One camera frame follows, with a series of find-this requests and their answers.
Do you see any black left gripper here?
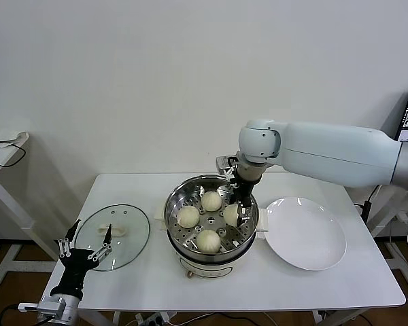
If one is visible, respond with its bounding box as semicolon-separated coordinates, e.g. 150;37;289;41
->
50;219;113;300

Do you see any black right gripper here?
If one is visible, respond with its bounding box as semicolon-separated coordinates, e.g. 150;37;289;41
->
223;168;255;228

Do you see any white steamed baozi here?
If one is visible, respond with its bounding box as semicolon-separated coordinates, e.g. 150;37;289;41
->
200;191;222;212
195;229;222;254
176;205;201;228
222;202;241;225

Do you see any glass pot lid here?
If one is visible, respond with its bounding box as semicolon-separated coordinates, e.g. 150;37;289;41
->
73;202;151;272

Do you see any stainless steel steamer basket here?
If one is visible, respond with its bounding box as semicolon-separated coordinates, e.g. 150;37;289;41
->
163;174;260;255

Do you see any steel steamer pot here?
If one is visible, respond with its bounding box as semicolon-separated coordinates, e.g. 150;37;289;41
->
153;200;270;280

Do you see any white oval plate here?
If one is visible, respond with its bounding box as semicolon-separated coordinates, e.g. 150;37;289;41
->
263;196;347;272

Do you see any white power strip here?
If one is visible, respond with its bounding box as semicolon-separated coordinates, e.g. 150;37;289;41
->
135;311;173;326

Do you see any white side table with cloth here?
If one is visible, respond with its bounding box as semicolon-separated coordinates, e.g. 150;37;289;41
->
0;128;64;293

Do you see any white folded cloth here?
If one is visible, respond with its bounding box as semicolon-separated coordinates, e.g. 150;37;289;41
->
0;128;30;149

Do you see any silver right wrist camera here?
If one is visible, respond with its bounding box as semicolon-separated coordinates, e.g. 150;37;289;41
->
215;155;239;171

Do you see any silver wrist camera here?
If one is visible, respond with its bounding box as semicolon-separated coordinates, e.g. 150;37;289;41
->
18;296;65;315
215;155;239;171

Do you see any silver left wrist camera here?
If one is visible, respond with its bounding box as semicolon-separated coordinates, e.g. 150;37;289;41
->
18;296;65;315

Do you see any thin black cable loop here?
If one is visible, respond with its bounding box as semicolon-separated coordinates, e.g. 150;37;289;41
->
0;141;26;168

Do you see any black power cable with adapter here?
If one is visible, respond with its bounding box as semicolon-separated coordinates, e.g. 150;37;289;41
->
353;185;381;221

